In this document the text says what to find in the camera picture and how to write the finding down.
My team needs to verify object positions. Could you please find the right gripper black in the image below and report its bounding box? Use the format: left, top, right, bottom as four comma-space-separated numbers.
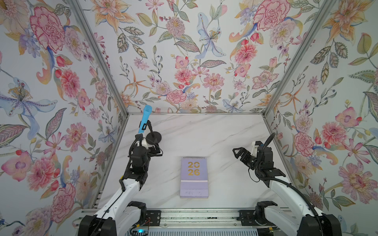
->
233, 147, 262, 172

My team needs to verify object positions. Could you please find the purple calendar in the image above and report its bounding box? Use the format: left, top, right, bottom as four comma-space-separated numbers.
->
180, 156, 209, 199

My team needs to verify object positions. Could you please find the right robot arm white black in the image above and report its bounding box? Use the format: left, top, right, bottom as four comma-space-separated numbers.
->
232, 141, 342, 236

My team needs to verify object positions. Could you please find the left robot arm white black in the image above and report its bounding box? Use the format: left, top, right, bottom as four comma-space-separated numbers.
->
78, 144, 163, 236

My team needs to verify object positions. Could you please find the black microphone stand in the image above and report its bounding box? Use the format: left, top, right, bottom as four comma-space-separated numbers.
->
139, 120, 162, 145

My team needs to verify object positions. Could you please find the blue microphone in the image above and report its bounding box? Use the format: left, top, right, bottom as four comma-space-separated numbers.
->
138, 105, 152, 134

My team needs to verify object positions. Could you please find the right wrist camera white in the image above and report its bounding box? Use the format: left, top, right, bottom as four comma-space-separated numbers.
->
251, 141, 264, 156

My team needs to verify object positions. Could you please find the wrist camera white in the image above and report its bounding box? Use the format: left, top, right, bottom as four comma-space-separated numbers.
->
137, 138, 151, 149
251, 141, 264, 156

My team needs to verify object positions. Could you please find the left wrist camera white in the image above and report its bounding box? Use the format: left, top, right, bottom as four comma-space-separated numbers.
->
137, 138, 151, 149

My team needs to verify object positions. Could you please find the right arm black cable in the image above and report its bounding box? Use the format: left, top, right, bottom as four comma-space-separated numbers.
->
247, 132, 324, 236

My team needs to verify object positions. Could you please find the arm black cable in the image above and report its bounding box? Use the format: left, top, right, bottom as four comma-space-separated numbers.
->
247, 132, 324, 236
88, 132, 163, 236

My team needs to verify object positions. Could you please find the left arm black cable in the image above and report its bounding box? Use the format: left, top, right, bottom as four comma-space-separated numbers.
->
88, 132, 163, 236

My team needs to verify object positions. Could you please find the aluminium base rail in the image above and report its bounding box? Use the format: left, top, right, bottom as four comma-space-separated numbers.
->
72, 207, 325, 229

